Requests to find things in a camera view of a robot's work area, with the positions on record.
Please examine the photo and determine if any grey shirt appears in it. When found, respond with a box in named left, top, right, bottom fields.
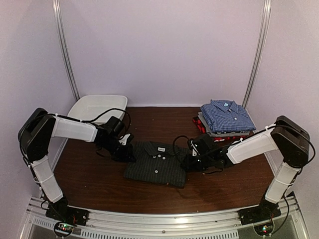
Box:
left=197, top=112, right=250, bottom=137

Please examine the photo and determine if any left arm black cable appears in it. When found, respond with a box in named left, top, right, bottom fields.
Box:
left=17, top=107, right=132, bottom=160

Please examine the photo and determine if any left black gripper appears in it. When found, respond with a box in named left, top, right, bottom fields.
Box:
left=100, top=138, right=136, bottom=163

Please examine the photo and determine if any red black shirt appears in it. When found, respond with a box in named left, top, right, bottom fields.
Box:
left=192, top=117, right=240, bottom=142

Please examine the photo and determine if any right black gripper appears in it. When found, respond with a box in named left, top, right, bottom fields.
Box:
left=180, top=154, right=213, bottom=172

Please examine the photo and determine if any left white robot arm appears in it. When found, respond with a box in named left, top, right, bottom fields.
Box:
left=18, top=108, right=136, bottom=221

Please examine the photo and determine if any aluminium frame post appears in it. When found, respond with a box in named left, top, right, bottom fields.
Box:
left=242, top=0, right=272, bottom=108
left=52, top=0, right=80, bottom=101

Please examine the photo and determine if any left aluminium frame post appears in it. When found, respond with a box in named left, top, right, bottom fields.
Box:
left=52, top=0, right=80, bottom=101

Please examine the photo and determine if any blue checked shirt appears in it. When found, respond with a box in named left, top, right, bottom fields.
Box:
left=200, top=100, right=256, bottom=133

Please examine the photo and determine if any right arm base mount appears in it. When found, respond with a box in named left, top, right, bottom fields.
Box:
left=238, top=198, right=290, bottom=238

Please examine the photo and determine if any right aluminium frame post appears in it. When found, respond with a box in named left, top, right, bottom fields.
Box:
left=242, top=0, right=272, bottom=108

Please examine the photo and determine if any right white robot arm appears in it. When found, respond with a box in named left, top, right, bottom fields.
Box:
left=181, top=116, right=316, bottom=220

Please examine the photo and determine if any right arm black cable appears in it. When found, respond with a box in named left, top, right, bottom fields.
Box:
left=172, top=124, right=312, bottom=175

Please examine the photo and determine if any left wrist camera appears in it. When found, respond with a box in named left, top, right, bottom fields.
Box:
left=119, top=133, right=134, bottom=146

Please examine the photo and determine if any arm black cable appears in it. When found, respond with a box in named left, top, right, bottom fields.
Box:
left=17, top=107, right=132, bottom=160
left=172, top=124, right=312, bottom=175

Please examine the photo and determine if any black pinstriped long sleeve shirt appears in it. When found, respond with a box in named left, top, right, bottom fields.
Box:
left=124, top=141, right=188, bottom=188

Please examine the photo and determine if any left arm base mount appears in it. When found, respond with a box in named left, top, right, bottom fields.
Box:
left=40, top=196, right=89, bottom=239

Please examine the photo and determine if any white plastic tub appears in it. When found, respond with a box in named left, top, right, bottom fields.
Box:
left=67, top=95, right=128, bottom=120

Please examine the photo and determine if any front aluminium rail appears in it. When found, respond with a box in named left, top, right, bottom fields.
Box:
left=18, top=196, right=310, bottom=239

